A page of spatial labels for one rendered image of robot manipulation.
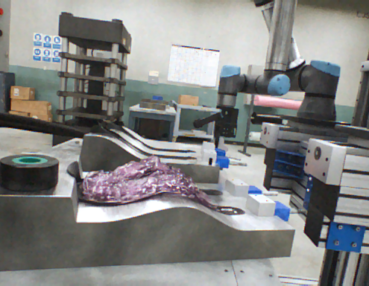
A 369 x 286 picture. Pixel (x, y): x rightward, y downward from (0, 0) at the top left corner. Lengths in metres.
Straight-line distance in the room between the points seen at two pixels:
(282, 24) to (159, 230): 0.86
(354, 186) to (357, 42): 8.03
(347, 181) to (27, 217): 0.66
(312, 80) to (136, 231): 1.01
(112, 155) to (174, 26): 6.76
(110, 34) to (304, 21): 4.96
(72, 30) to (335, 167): 4.53
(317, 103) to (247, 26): 6.53
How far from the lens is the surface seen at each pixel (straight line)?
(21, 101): 7.66
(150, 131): 6.66
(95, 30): 4.88
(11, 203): 0.47
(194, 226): 0.50
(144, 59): 7.39
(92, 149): 0.84
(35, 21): 8.07
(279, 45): 1.14
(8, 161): 0.49
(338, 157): 0.78
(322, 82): 1.30
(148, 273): 0.49
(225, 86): 1.15
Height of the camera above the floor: 1.07
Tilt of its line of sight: 9 degrees down
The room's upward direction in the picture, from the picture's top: 7 degrees clockwise
